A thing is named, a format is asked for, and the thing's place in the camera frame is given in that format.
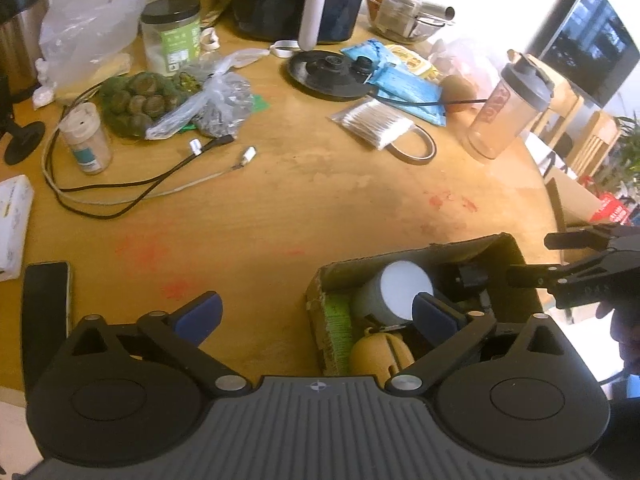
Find glass jar green label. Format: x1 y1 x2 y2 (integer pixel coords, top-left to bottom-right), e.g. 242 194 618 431
140 0 201 76

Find green tube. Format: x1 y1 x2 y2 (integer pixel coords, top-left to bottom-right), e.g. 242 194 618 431
323 292 352 376

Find black kettle power cord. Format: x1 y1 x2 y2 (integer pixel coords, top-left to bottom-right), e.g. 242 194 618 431
366 84 490 109

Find steel kettle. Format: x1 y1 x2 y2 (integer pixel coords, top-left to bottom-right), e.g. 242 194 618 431
0 0 49 166

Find person right hand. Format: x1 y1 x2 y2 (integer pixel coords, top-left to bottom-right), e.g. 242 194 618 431
596 292 640 375

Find white tissue pack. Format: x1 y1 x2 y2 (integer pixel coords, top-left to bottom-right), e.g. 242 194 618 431
0 174 34 282

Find grey usb cable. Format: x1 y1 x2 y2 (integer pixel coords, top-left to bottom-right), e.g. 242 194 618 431
41 123 260 207

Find blue wet wipes pack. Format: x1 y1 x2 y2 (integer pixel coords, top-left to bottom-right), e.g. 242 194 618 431
341 39 447 127

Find black usb cable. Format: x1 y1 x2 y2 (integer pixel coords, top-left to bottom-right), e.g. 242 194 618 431
41 84 237 220

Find amber kapton tape roll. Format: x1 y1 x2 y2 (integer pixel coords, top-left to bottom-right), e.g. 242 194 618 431
386 125 437 166

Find kiwi fruit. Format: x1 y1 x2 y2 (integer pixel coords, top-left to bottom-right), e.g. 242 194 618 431
439 74 477 114

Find black smartphone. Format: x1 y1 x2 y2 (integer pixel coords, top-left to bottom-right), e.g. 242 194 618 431
21 261 72 398

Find cotton swab bag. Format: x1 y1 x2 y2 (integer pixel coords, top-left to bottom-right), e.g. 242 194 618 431
331 98 414 151

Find net bag green fruits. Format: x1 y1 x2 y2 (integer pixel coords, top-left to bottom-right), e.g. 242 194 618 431
96 72 202 140

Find television screen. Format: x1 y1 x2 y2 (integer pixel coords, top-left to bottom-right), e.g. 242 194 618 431
527 0 639 107

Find yellow earphone case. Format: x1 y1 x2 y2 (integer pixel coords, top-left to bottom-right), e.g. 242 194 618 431
348 328 414 388

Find large clear plastic bag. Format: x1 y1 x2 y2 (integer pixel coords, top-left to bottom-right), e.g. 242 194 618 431
32 0 149 110

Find black kettle base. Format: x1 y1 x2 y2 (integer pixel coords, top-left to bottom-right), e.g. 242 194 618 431
286 50 374 102

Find wooden chair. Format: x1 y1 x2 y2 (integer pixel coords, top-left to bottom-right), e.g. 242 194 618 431
526 54 622 178

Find glass bowl with items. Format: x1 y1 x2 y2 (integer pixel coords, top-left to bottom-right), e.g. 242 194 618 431
366 0 456 44

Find toothpick dispenser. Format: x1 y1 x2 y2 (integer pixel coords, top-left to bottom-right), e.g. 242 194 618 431
58 102 112 174

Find cardboard box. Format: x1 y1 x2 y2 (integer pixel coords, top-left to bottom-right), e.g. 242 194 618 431
306 233 542 376

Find yellow snack packet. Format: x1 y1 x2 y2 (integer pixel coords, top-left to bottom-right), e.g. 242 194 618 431
386 44 442 82

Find clear bag dark contents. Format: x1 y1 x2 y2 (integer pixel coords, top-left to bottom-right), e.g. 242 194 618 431
144 48 269 141

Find clear shaker bottle grey lid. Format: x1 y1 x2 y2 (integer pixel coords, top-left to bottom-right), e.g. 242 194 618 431
465 53 554 162

